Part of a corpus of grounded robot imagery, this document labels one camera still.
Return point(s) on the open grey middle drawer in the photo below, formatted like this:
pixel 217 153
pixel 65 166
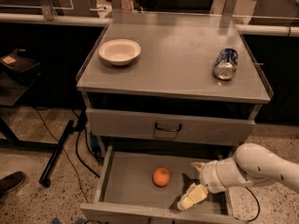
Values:
pixel 126 193

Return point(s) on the grey top drawer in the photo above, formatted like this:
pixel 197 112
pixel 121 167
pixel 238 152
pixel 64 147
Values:
pixel 140 125

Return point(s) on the blue soda can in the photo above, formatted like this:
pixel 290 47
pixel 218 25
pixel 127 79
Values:
pixel 226 64

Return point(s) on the grey horizontal rail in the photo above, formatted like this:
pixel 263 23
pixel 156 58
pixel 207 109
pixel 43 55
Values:
pixel 57 20

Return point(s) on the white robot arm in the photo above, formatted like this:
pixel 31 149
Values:
pixel 251 165

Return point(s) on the black drawer handle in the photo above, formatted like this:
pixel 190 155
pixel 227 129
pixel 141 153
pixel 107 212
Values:
pixel 165 129

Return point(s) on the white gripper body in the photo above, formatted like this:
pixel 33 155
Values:
pixel 209 176

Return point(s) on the black box with label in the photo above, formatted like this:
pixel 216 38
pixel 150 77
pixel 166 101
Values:
pixel 21 67

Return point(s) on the white bowl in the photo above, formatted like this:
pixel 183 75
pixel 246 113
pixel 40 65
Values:
pixel 119 52

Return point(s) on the grey drawer cabinet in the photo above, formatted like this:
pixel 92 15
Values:
pixel 174 73

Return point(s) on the black stand leg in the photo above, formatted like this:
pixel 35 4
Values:
pixel 44 180

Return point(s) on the dark shoe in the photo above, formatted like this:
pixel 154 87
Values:
pixel 11 182

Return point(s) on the orange fruit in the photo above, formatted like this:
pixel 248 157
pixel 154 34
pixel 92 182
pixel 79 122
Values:
pixel 161 177

